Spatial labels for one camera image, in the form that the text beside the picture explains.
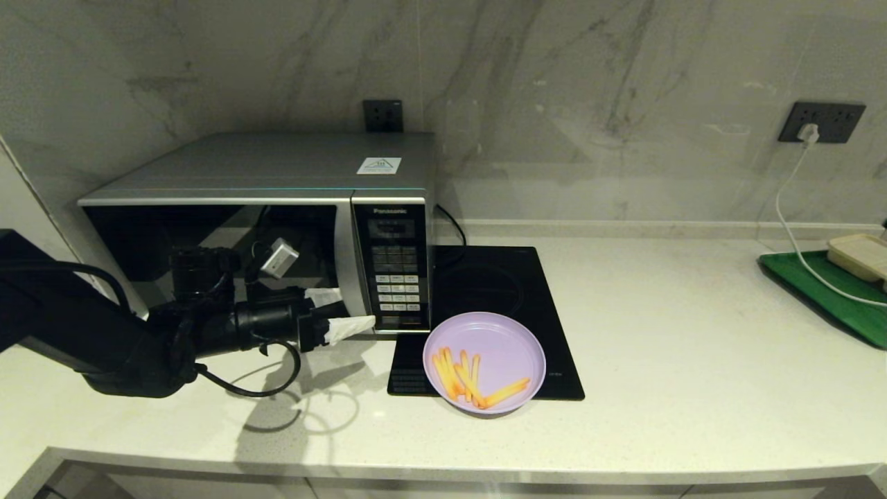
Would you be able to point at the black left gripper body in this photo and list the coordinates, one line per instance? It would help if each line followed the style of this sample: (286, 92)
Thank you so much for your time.
(313, 329)

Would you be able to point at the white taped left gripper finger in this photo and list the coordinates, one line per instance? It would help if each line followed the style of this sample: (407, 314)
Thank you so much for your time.
(350, 329)
(324, 298)

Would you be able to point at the purple plate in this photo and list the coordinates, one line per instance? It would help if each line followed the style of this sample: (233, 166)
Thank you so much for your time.
(506, 346)

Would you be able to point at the black glass microwave door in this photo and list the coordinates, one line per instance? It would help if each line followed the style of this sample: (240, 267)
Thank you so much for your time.
(138, 235)

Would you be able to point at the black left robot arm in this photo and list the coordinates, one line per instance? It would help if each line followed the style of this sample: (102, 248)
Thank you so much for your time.
(104, 333)

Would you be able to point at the silver Panasonic microwave oven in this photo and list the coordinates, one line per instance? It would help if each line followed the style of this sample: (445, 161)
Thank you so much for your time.
(277, 163)

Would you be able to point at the white warning sticker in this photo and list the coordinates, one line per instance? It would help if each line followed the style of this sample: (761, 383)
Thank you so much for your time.
(379, 166)

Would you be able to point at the black induction cooktop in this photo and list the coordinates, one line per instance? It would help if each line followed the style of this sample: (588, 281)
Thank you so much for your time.
(547, 291)

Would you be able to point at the beige cabinet door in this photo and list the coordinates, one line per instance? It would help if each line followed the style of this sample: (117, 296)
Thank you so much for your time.
(776, 491)
(173, 488)
(485, 491)

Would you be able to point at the green tray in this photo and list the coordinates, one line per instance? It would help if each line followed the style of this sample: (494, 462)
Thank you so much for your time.
(831, 305)

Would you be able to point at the white power plug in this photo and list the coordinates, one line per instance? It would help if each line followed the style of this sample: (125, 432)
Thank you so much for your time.
(808, 133)

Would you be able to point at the beige lidded container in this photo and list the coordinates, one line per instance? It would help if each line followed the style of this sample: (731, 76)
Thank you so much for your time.
(859, 255)

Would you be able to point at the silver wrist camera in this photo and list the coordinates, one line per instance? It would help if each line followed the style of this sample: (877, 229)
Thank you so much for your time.
(279, 258)

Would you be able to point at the small black wall socket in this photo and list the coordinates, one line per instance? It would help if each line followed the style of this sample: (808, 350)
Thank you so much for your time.
(382, 116)

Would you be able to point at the wide black wall socket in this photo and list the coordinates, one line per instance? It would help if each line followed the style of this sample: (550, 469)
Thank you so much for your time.
(835, 118)

